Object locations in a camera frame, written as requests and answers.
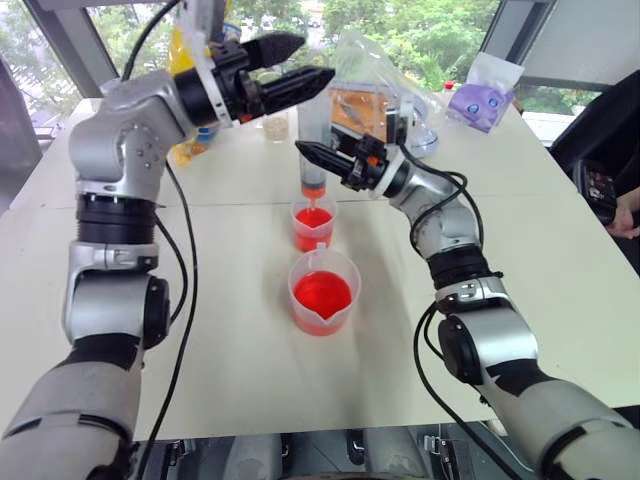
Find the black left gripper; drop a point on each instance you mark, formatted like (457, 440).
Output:
(235, 80)

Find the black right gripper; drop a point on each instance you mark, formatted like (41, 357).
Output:
(365, 165)

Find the clear plastic syringe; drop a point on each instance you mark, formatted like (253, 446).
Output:
(311, 125)

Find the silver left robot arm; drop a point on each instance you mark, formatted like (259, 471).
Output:
(115, 140)

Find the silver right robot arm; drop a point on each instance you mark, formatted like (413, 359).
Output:
(500, 330)

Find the small clear measuring cup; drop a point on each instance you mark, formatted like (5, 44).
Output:
(312, 225)

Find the large clear measuring cup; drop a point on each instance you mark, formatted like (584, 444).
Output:
(324, 295)

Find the bystander bare hand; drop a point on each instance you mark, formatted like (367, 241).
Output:
(626, 217)

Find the small jar of grains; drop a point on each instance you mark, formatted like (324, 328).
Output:
(275, 127)

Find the orange and black box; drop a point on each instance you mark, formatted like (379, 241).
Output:
(357, 107)

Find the yellow snack bag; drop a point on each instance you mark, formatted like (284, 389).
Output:
(180, 55)

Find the clear plastic bag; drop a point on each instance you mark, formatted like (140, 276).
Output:
(395, 65)

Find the red capped bottle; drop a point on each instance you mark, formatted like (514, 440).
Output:
(450, 88)

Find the purple plush toy bag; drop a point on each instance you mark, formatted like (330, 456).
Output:
(482, 97)

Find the black handheld controller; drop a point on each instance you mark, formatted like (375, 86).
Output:
(595, 185)

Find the bystander dark clothing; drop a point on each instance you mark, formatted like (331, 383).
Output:
(607, 125)

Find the dark rounded robot legs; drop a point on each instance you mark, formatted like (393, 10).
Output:
(320, 452)

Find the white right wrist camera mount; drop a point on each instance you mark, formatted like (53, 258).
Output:
(395, 175)

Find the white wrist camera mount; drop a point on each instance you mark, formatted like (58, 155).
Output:
(395, 175)
(205, 45)

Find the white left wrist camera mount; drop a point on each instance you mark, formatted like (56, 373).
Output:
(205, 45)

